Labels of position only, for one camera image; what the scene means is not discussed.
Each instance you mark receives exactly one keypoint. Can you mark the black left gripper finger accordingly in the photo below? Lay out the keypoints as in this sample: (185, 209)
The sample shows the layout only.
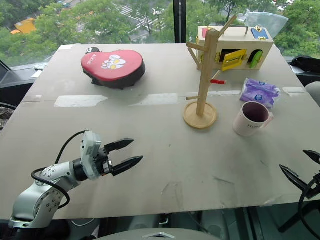
(120, 144)
(126, 164)

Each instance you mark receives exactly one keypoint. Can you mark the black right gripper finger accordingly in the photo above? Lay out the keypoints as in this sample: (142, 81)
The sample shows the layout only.
(313, 156)
(292, 177)

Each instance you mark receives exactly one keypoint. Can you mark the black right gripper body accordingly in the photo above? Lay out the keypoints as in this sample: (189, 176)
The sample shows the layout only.
(314, 191)

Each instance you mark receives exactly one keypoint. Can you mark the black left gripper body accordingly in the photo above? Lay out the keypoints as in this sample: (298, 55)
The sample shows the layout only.
(103, 162)

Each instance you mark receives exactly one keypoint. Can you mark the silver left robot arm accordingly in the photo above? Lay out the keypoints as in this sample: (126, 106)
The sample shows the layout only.
(32, 200)

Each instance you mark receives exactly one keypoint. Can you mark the wooden mug tree stand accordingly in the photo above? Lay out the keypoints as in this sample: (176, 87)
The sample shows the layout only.
(205, 82)

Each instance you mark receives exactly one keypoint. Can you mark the grey rounded object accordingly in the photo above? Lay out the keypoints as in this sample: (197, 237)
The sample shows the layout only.
(313, 92)

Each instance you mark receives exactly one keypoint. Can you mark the grey rounded robot body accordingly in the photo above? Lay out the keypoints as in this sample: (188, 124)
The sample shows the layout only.
(155, 235)

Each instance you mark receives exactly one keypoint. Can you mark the red heart-shaped cushion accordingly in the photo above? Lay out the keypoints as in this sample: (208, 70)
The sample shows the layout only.
(112, 67)

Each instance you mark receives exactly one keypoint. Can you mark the purple tissue pack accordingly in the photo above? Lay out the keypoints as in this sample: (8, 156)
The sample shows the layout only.
(260, 91)

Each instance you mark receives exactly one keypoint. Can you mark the wooden latch busy box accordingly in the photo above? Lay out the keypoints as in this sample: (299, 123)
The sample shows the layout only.
(240, 42)

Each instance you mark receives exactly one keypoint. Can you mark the clear plastic bag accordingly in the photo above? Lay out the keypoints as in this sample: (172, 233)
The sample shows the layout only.
(270, 22)

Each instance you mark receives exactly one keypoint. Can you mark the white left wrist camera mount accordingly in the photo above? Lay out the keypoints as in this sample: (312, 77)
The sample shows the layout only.
(90, 152)

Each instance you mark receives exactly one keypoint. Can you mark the black window frame post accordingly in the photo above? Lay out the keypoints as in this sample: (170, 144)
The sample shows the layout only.
(181, 20)

